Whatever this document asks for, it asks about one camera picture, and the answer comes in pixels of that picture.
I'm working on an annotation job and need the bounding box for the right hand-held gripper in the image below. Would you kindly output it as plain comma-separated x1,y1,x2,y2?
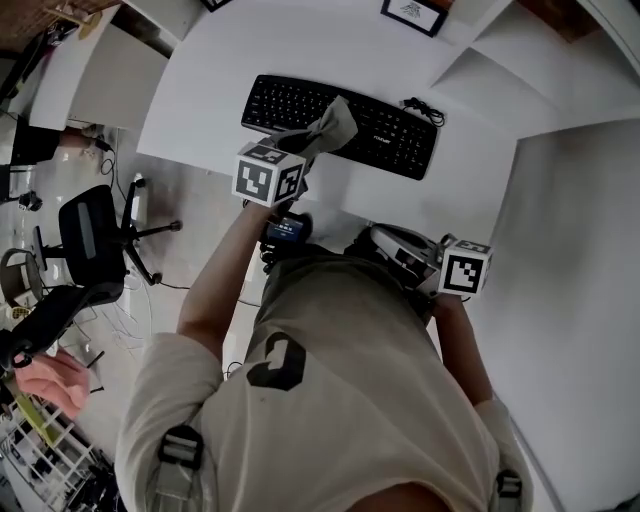
369,223,494,300

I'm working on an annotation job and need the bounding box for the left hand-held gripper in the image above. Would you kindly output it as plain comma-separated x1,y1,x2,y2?
231,132,314,209

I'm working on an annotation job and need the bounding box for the grey cloth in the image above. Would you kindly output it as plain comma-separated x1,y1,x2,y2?
269,94,360,156

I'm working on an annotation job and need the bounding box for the black keyboard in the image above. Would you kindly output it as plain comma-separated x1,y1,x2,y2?
240,74,439,182

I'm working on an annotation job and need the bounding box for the person's right forearm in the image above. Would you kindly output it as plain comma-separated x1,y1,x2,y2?
431,294,497,407

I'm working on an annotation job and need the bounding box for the person's left forearm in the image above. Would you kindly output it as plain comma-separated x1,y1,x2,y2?
177,199,296,362

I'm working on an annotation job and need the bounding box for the pink cloth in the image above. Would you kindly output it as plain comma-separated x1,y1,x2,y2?
14,347,92,420

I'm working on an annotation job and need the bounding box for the black device with screen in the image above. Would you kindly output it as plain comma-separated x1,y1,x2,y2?
263,212,314,247

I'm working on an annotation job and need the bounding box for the white upright device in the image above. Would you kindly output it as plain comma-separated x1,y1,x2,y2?
130,173,150,224

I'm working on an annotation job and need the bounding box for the person's beige t-shirt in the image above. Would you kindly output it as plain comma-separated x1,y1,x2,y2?
114,249,536,512

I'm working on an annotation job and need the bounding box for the white side table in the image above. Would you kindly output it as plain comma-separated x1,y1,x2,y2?
27,9,122,132

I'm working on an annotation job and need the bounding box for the black framed white picture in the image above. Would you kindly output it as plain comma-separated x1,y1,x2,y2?
380,0,450,39

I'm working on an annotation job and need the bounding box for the wooden stand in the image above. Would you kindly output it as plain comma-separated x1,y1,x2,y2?
44,0,102,39

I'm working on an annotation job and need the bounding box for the round grey stool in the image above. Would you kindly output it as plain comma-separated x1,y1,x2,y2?
0,248,47,307

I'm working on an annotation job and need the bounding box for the black keyboard cable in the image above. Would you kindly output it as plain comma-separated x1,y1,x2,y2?
402,96,447,128

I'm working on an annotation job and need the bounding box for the black strap buckle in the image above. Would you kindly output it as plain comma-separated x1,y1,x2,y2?
494,469,524,499
158,424,206,469

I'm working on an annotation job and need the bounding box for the white wire rack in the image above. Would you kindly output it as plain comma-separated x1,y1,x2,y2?
0,399,117,512

